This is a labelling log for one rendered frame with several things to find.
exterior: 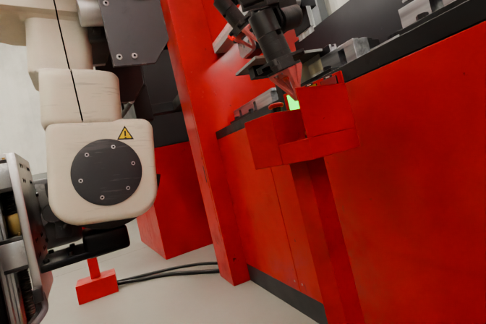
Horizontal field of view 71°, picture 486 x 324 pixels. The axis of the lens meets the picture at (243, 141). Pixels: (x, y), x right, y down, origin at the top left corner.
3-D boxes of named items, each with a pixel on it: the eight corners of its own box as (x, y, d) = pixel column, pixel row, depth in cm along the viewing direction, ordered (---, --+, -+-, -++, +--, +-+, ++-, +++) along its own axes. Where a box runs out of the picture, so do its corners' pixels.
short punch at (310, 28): (297, 42, 132) (291, 18, 132) (301, 41, 132) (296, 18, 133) (312, 30, 122) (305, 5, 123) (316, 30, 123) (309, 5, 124)
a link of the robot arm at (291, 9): (233, -14, 74) (261, -25, 67) (270, -21, 80) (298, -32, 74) (247, 42, 78) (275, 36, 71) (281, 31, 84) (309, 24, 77)
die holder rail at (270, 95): (236, 126, 199) (233, 111, 199) (246, 125, 201) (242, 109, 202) (275, 108, 153) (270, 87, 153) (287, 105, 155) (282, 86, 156)
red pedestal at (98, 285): (81, 296, 241) (56, 181, 245) (118, 283, 251) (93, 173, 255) (79, 305, 223) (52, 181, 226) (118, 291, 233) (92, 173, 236)
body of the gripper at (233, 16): (243, 28, 124) (229, 11, 122) (254, 15, 114) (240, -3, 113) (231, 38, 121) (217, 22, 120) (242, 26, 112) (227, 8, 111)
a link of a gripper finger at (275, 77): (321, 89, 76) (304, 50, 75) (302, 99, 72) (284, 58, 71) (300, 97, 81) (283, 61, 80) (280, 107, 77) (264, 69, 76)
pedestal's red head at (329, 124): (254, 169, 85) (238, 100, 85) (299, 157, 94) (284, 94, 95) (313, 159, 69) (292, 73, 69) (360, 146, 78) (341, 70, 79)
